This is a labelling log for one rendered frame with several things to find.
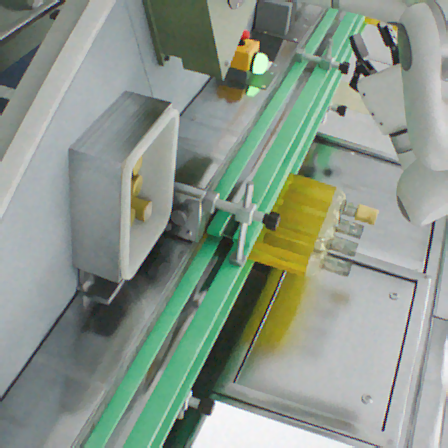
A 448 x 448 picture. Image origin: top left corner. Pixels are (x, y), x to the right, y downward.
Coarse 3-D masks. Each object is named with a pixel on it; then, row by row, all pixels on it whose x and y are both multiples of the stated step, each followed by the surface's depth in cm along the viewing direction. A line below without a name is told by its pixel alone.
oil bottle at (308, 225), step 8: (272, 208) 136; (280, 208) 137; (288, 208) 137; (280, 216) 135; (288, 216) 135; (296, 216) 135; (304, 216) 135; (312, 216) 136; (280, 224) 133; (288, 224) 133; (296, 224) 133; (304, 224) 134; (312, 224) 134; (320, 224) 134; (328, 224) 135; (304, 232) 132; (312, 232) 132; (320, 232) 132; (328, 232) 133; (320, 240) 132; (328, 240) 132; (328, 248) 133
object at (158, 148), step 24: (168, 120) 100; (144, 144) 94; (168, 144) 107; (144, 168) 111; (168, 168) 110; (144, 192) 114; (168, 192) 113; (168, 216) 116; (120, 240) 101; (144, 240) 111; (120, 264) 104
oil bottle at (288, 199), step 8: (280, 192) 141; (288, 192) 141; (280, 200) 139; (288, 200) 139; (296, 200) 139; (304, 200) 139; (312, 200) 140; (320, 200) 140; (296, 208) 137; (304, 208) 138; (312, 208) 138; (320, 208) 138; (328, 208) 138; (336, 208) 139; (320, 216) 136; (328, 216) 137; (336, 216) 137; (336, 224) 137; (336, 232) 139
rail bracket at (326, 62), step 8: (328, 40) 156; (328, 48) 157; (296, 56) 160; (304, 56) 160; (312, 56) 159; (328, 56) 158; (320, 64) 159; (328, 64) 158; (336, 64) 158; (344, 64) 157; (344, 72) 158
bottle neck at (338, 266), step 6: (330, 258) 129; (336, 258) 130; (330, 264) 129; (336, 264) 129; (342, 264) 129; (348, 264) 129; (330, 270) 130; (336, 270) 129; (342, 270) 129; (348, 270) 128; (348, 276) 129
